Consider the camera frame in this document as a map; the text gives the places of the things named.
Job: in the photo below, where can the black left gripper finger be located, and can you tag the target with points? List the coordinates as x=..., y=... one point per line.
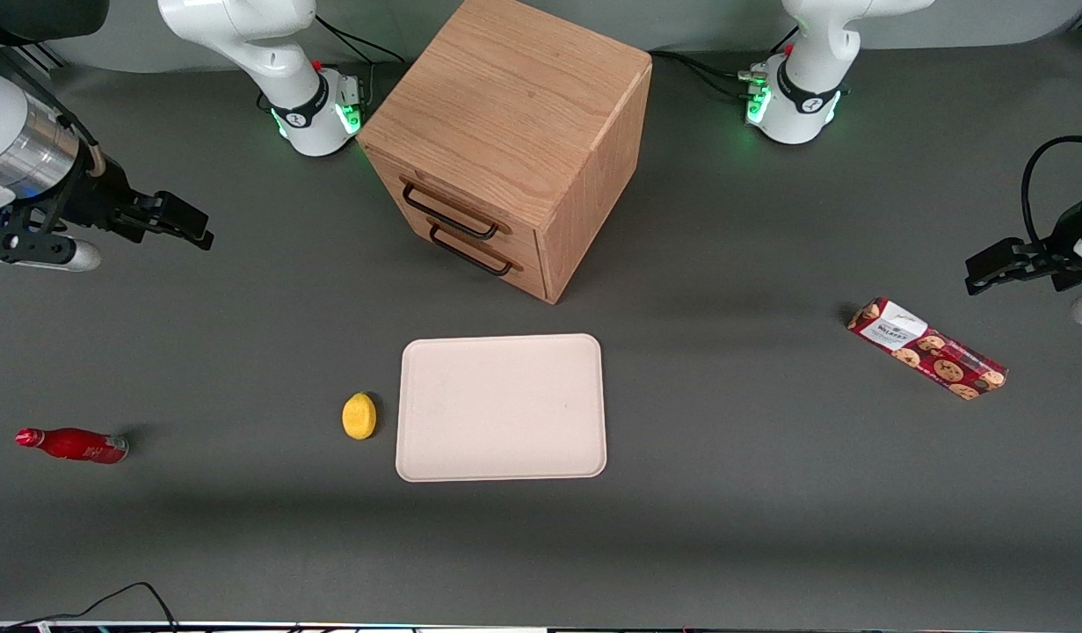
x=1002, y=253
x=1002, y=275

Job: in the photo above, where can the aluminium frame rail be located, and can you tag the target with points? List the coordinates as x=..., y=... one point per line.
x=31, y=51

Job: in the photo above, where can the beige rectangular tray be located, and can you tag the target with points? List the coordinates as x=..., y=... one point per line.
x=501, y=409

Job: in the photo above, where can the wooden drawer cabinet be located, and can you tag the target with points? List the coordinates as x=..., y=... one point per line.
x=505, y=105

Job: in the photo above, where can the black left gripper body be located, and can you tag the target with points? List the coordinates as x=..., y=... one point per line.
x=1056, y=260

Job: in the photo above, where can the red bottle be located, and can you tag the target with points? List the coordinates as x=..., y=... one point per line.
x=75, y=444

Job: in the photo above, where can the red cookie box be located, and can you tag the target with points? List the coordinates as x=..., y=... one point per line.
x=927, y=350

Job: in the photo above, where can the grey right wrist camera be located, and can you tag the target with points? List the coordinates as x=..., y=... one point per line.
x=79, y=255

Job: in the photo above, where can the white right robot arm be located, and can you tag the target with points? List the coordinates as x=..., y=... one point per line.
x=277, y=53

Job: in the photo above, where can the yellow lemon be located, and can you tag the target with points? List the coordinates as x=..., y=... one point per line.
x=359, y=418

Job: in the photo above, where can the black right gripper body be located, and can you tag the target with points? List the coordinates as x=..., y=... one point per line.
x=99, y=199

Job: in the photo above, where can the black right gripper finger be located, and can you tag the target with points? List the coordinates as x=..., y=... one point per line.
x=182, y=214
x=167, y=232

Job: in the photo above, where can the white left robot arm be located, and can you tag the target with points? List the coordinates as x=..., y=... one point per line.
x=813, y=88

